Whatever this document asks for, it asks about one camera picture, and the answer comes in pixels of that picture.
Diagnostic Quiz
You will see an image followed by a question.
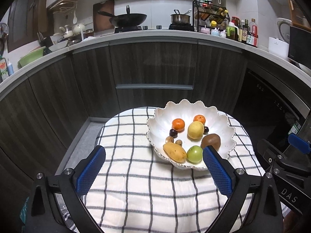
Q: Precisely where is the white electric kettle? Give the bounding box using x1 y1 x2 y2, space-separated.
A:
277 17 292 43

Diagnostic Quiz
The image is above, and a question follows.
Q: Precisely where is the steel saucepan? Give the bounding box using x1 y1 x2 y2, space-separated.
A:
171 9 192 24

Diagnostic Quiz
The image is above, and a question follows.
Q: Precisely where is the white scalloped fruit bowl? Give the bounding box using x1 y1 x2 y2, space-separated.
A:
146 99 237 171

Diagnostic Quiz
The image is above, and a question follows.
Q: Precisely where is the green apple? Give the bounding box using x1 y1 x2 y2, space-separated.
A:
187 145 203 164

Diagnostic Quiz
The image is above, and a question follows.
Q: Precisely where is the yellow mango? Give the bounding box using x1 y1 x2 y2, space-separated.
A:
163 142 187 163

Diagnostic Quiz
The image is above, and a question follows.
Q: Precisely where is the dark soy sauce bottle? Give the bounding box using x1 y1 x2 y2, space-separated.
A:
241 19 248 44

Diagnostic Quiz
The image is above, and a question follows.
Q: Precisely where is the brown kiwi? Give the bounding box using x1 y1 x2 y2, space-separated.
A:
200 134 221 151

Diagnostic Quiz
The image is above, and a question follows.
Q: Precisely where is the dark red cherry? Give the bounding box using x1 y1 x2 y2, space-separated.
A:
169 129 178 138
204 126 209 135

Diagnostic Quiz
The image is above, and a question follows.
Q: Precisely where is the white black checked cloth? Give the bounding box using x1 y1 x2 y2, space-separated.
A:
60 106 290 233

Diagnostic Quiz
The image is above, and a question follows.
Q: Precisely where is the black spice rack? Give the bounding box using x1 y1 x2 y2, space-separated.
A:
192 0 230 32

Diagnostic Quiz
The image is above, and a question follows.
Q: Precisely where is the red label bottle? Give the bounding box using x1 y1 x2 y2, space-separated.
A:
247 18 258 47

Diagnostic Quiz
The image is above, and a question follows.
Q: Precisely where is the tan longan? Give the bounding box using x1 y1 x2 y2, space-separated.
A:
166 136 174 143
175 139 182 147

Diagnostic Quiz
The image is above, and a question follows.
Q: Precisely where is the black built-in dishwasher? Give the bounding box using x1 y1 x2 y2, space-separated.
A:
232 68 306 150

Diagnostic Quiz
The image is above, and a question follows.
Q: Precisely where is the white ceramic teapot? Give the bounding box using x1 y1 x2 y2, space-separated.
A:
72 23 85 35

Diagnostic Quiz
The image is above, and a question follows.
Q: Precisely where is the yellow lemon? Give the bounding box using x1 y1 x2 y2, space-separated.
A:
187 122 204 140

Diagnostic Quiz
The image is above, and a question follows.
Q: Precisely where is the green plastic basin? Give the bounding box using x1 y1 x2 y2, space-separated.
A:
17 47 45 68

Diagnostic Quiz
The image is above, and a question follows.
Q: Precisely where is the dark wood base cabinet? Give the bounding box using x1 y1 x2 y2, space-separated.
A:
1 39 248 189

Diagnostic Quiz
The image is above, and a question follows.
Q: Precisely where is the white box container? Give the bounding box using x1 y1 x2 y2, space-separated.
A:
268 37 289 59

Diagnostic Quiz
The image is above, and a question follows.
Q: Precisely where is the orange mandarin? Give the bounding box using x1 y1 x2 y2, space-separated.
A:
193 115 206 125
172 118 185 132

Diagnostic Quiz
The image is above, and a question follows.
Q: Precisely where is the brown wooden cutting board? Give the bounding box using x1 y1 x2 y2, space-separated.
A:
93 0 114 33

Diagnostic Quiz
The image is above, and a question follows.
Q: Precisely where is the black wok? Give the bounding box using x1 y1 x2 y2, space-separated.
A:
98 5 147 28

